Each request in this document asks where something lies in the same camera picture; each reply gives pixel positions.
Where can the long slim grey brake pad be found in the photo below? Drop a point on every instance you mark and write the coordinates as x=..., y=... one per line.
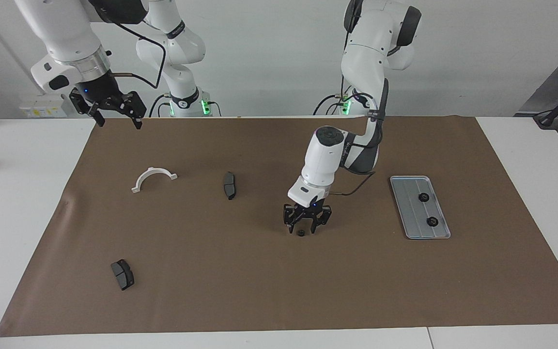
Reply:
x=229, y=185

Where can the white curved plastic bracket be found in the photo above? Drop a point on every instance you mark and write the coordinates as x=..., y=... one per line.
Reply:
x=152, y=170

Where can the silver ribbed metal tray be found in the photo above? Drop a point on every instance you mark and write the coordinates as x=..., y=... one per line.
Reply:
x=412, y=213

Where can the white wall socket box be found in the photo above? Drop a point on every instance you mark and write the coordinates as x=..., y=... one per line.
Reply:
x=41, y=106

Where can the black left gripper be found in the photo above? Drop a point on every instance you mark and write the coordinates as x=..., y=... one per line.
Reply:
x=310, y=211

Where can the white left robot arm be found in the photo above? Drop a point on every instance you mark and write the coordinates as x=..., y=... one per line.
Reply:
x=322, y=160

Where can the large black bearing gear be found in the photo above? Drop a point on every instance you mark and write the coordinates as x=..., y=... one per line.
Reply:
x=432, y=221
x=423, y=197

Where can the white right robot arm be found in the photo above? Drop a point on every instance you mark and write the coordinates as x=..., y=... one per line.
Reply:
x=66, y=34

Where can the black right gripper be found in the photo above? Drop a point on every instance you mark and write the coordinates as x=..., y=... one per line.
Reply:
x=101, y=90

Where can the short wide grey brake pad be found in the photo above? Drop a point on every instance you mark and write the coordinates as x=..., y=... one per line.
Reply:
x=123, y=275

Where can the brown paper table mat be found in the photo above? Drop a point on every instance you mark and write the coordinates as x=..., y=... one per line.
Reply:
x=284, y=281

